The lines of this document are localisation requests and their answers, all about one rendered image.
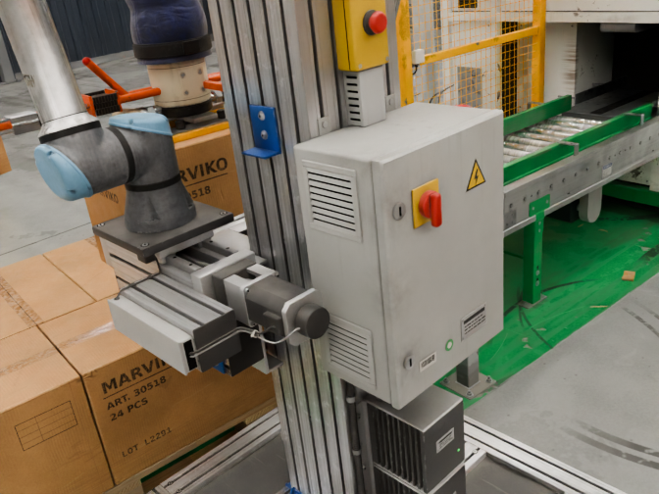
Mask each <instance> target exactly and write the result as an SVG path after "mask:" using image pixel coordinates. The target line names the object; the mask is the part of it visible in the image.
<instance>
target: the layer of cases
mask: <svg viewBox="0 0 659 494"><path fill-rule="evenodd" d="M42 255H43V256H42ZM42 255H41V254H40V255H37V256H34V257H31V258H28V259H25V260H22V261H19V262H16V263H13V264H11V265H8V266H6V267H3V268H0V494H102V493H104V492H106V491H107V490H109V489H111V488H113V487H114V486H115V484H114V482H115V483H116V484H117V485H118V484H120V483H122V482H123V481H125V480H127V479H129V478H130V477H132V476H134V475H136V474H138V473H139V472H141V471H143V470H145V469H147V468H149V467H151V466H153V465H154V464H156V463H158V462H160V461H161V460H163V459H165V458H167V457H169V456H170V455H171V454H173V453H175V452H176V451H178V450H180V449H182V448H184V447H185V446H187V445H189V444H191V443H192V442H194V441H196V440H198V439H200V438H201V437H203V436H205V435H207V434H208V433H210V432H212V431H214V430H216V429H217V428H219V427H221V426H223V425H224V424H226V423H228V422H230V421H232V420H234V419H236V418H238V417H239V416H241V415H243V414H245V413H247V412H248V411H250V410H252V409H254V408H256V407H257V406H259V405H261V404H263V403H264V402H266V401H268V400H270V399H272V398H273V397H275V396H276V393H275V388H274V382H273V376H272V373H271V372H269V373H268V374H265V373H263V372H261V371H260V370H257V369H256V368H254V367H252V366H251V367H249V368H247V369H246V370H243V371H242V372H240V373H238V374H237V375H235V376H230V375H228V374H226V373H225V374H223V373H221V372H220V371H218V370H216V369H214V368H210V369H209V370H206V371H204V372H201V371H200V370H197V369H195V370H192V371H191V372H189V373H188V374H187V375H184V374H183V373H181V372H180V371H178V370H176V369H175V368H173V367H172V366H170V365H169V364H167V363H166V362H164V361H163V360H161V359H160V358H158V357H157V356H155V355H154V354H152V353H151V352H149V351H148V350H146V349H145V348H143V347H142V346H140V345H139V344H137V343H136V342H134V341H133V340H131V339H130V338H128V337H127V336H125V335H123V334H122V333H120V332H119V331H117V330H116V329H115V326H114V322H113V319H112V315H111V312H110V308H109V304H108V301H107V300H108V299H110V300H111V299H113V298H115V297H117V296H118V294H119V292H120V289H119V286H118V283H117V279H116V276H115V272H114V269H113V268H112V267H110V266H109V265H107V264H106V263H105V262H103V261H102V260H101V258H100V254H99V250H98V247H97V243H96V239H95V236H92V237H89V238H86V239H83V240H80V241H78V242H75V243H72V244H69V245H66V246H63V247H60V248H57V249H54V250H51V251H49V252H46V253H43V254H42Z"/></svg>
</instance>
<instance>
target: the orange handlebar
mask: <svg viewBox="0 0 659 494"><path fill-rule="evenodd" d="M219 81H221V75H220V72H217V73H211V74H208V80H205V81H203V85H204V88H206V89H212V90H218V91H223V87H222V83H221V82H219ZM150 88H151V89H150ZM146 89H147V90H146ZM136 91H138V92H136ZM132 92H133V93H132ZM128 93H129V94H125V95H121V96H120V95H119V96H120V100H121V104H123V103H126V102H131V101H135V100H139V99H144V98H148V97H152V96H157V95H160V94H161V89H160V88H158V87H156V88H152V86H149V87H145V88H140V89H135V90H132V91H128ZM12 127H13V126H12V124H11V122H5V123H0V131H2V130H7V129H11V128H12Z"/></svg>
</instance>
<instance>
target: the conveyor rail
mask: <svg viewBox="0 0 659 494"><path fill-rule="evenodd" d="M657 157H659V116H658V117H656V118H653V119H651V120H649V121H647V122H645V123H643V125H641V126H639V125H637V126H635V127H633V128H630V129H628V130H626V131H624V132H622V133H619V134H617V135H615V136H613V137H611V138H608V139H606V140H604V141H602V142H600V143H598V144H595V145H593V146H591V147H589V148H587V149H584V150H582V151H581V152H579V155H577V156H574V155H572V156H570V157H568V158H566V159H563V160H561V161H559V162H557V163H555V164H553V165H550V166H548V167H546V168H544V169H542V170H539V171H537V172H535V173H532V174H529V175H527V176H525V177H523V178H521V179H519V180H516V181H514V182H512V183H510V184H508V185H505V186H503V238H504V237H505V236H507V235H509V234H511V233H513V232H515V231H517V230H519V229H521V228H523V227H524V226H526V225H528V224H530V223H532V222H535V221H536V215H534V216H532V217H529V210H530V203H531V202H533V201H535V200H537V199H539V198H541V197H543V196H545V195H547V194H550V207H549V208H547V209H546V210H544V215H545V216H546V215H548V214H550V213H552V212H554V211H556V210H558V209H560V208H562V207H564V206H566V205H567V204H569V203H571V202H573V201H575V200H577V199H579V198H581V197H583V196H584V195H586V194H587V193H589V192H591V191H593V190H595V189H597V188H599V187H601V186H603V185H605V184H607V183H609V182H610V181H612V180H614V179H616V178H618V177H620V176H622V175H624V174H626V173H629V172H630V171H632V170H634V169H636V168H638V167H640V166H642V165H644V164H646V163H648V162H650V161H651V160H653V159H655V158H657ZM611 161H613V170H612V174H611V175H609V176H607V177H605V178H603V179H601V174H602V166H603V165H605V164H607V163H609V162H611Z"/></svg>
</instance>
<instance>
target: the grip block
mask: <svg viewBox="0 0 659 494"><path fill-rule="evenodd" d="M81 97H82V99H83V102H84V104H85V103H88V104H89V106H90V111H88V113H89V114H90V115H92V116H93V117H95V118H96V115H97V117H99V116H103V115H107V114H112V113H116V112H122V111H123V109H122V105H121V100H120V96H119V92H118V90H113V89H109V88H105V91H104V90H99V91H95V92H90V93H85V94H81Z"/></svg>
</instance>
